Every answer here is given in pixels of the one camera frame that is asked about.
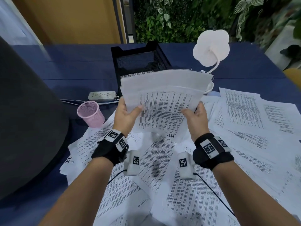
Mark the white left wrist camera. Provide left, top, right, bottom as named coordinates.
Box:
left=123, top=150, right=141, bottom=176

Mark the dark green potted plant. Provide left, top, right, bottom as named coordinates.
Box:
left=280, top=19, right=301, bottom=71

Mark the black left camera cable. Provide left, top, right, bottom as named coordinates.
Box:
left=107, top=169, right=127, bottom=185

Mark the black mesh tiered tray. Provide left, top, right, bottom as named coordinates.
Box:
left=110, top=40, right=172, bottom=98

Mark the pile of printed papers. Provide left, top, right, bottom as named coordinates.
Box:
left=59, top=88, right=301, bottom=226

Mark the black right camera cable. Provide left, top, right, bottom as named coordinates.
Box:
left=194, top=173, right=235, bottom=217

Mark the green plant wall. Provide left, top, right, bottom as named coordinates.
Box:
left=134, top=0, right=283, bottom=44

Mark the black right wristband with markers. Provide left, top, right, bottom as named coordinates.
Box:
left=192, top=133, right=235, bottom=171

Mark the white flower-shaped desk lamp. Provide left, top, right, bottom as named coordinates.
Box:
left=192, top=29, right=230, bottom=94

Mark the person's right forearm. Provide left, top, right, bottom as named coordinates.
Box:
left=213, top=160, right=301, bottom=226

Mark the large black chair back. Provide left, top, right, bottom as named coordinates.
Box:
left=0, top=36, right=70, bottom=200

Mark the person's left hand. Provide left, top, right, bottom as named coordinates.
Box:
left=113, top=97, right=144, bottom=137

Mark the black wristband with markers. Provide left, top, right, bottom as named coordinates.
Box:
left=91, top=129, right=129, bottom=166
left=192, top=133, right=235, bottom=171

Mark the dark metal door frame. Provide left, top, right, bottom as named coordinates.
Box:
left=113, top=0, right=137, bottom=44

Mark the black camera cable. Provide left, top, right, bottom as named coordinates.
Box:
left=194, top=173, right=235, bottom=217
left=107, top=169, right=127, bottom=185

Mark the black left wristband with markers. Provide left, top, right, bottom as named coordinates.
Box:
left=91, top=129, right=129, bottom=166

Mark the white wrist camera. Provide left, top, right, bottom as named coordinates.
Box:
left=123, top=150, right=141, bottom=176
left=177, top=152, right=196, bottom=180

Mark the printed paper sheet bundle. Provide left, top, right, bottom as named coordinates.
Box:
left=120, top=69, right=214, bottom=144

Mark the white power strip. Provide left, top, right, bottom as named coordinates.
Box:
left=88, top=91, right=117, bottom=101

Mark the white column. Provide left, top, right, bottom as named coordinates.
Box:
left=264, top=24, right=301, bottom=70

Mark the person's right hand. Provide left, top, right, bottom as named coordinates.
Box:
left=181, top=101, right=209, bottom=142

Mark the pink mesh cup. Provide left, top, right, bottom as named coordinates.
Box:
left=77, top=100, right=105, bottom=128

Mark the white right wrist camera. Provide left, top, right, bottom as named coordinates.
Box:
left=177, top=152, right=196, bottom=180

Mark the person's left forearm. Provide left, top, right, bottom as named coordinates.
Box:
left=39, top=157, right=114, bottom=226

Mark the power strip cable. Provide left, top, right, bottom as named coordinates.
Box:
left=60, top=98, right=120, bottom=106

